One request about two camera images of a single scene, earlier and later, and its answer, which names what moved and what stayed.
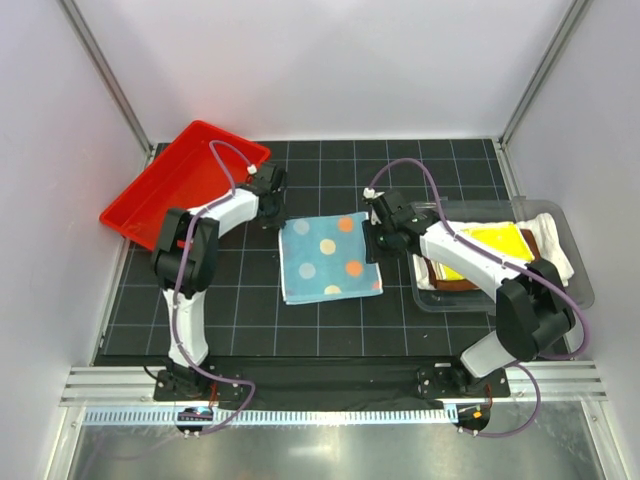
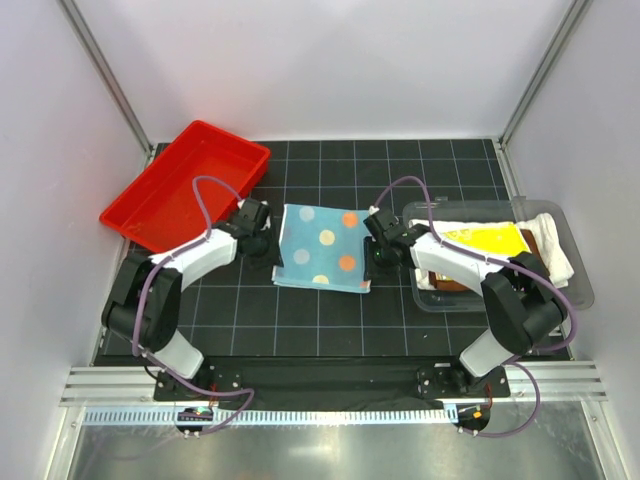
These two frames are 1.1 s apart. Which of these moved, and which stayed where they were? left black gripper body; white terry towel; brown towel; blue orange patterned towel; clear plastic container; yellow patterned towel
Moved: left black gripper body; blue orange patterned towel
Stayed: brown towel; clear plastic container; yellow patterned towel; white terry towel
